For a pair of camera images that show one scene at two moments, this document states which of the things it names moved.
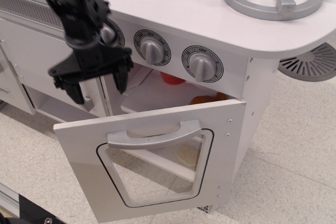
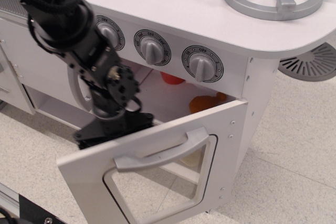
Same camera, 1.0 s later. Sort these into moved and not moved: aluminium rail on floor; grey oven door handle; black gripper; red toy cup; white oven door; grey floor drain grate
Moved: grey oven door handle; white oven door; black gripper
Not moved: grey floor drain grate; red toy cup; aluminium rail on floor
